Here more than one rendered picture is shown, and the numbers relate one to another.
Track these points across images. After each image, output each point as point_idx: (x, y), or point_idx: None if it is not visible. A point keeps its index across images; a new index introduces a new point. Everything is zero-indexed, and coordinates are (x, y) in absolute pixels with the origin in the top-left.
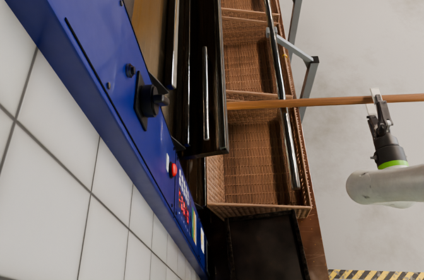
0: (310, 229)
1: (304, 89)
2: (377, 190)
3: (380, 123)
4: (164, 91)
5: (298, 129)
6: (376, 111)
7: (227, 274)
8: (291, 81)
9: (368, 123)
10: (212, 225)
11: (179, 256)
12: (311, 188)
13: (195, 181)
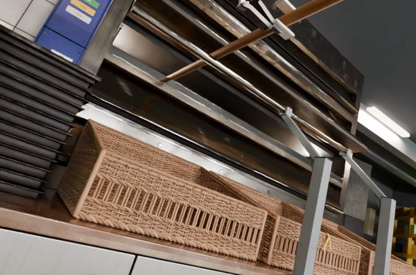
0: (43, 211)
1: (303, 220)
2: None
3: None
4: None
5: (233, 197)
6: None
7: None
8: (298, 224)
9: (260, 29)
10: (49, 187)
11: None
12: (143, 238)
13: (114, 93)
